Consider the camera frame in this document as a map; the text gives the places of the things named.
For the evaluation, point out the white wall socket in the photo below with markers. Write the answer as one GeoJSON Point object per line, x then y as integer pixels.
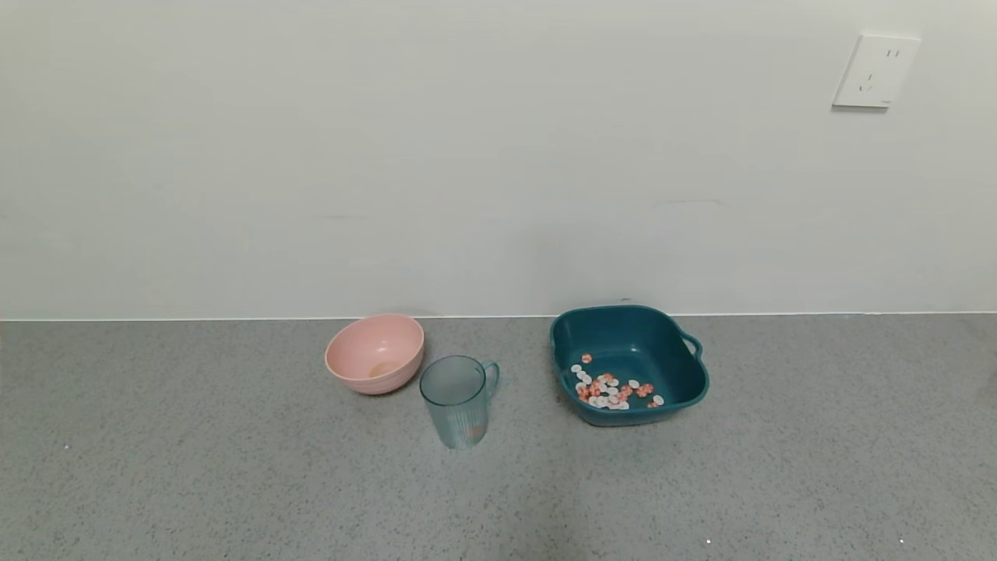
{"type": "Point", "coordinates": [874, 72]}

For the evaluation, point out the transparent teal ribbed cup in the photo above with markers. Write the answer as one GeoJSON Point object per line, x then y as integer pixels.
{"type": "Point", "coordinates": [458, 413]}

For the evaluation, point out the pink plastic bowl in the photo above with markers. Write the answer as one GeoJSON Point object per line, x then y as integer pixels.
{"type": "Point", "coordinates": [366, 351]}

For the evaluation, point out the pink and white small pieces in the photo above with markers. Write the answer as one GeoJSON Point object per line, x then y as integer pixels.
{"type": "Point", "coordinates": [607, 389]}

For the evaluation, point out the teal square plastic tray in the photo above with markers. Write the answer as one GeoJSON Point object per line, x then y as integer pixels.
{"type": "Point", "coordinates": [662, 351]}

